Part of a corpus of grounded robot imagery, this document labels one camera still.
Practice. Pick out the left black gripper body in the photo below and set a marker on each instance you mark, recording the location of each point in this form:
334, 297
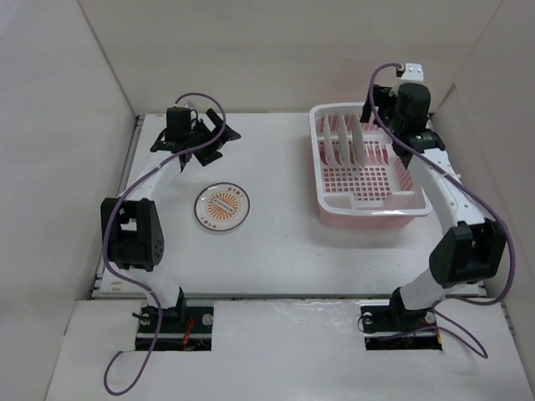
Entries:
197, 135

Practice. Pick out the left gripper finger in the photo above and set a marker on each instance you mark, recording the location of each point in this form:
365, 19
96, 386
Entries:
211, 153
219, 129

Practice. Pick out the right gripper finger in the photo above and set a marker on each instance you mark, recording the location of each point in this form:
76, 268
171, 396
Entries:
367, 113
383, 101

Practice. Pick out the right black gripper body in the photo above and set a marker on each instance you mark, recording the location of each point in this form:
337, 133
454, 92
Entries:
392, 120

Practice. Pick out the orange sunburst plate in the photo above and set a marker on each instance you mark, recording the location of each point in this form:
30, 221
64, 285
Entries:
358, 144
222, 207

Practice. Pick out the plate with green red rim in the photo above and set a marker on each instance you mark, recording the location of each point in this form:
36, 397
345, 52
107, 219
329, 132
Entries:
343, 140

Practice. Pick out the pink white dish rack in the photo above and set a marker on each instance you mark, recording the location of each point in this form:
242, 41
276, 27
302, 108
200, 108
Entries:
380, 195

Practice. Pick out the plate with cloud outline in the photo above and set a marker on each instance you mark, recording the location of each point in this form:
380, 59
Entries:
328, 145

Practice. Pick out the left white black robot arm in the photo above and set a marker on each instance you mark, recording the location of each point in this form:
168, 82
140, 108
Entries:
132, 235

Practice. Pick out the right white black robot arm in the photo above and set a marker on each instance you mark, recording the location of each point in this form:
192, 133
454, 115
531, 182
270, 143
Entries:
472, 242

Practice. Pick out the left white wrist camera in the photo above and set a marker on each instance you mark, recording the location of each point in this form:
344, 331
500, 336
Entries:
189, 104

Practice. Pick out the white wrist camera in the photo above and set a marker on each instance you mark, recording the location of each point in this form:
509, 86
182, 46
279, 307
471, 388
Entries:
410, 73
189, 104

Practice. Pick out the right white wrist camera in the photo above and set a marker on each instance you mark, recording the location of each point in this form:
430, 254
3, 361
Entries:
410, 73

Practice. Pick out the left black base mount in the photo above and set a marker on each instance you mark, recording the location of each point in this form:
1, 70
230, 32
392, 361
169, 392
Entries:
193, 334

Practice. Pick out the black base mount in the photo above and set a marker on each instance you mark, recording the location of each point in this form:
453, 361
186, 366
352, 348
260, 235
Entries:
389, 328
193, 334

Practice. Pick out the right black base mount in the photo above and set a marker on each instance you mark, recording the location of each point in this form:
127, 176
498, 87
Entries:
389, 328

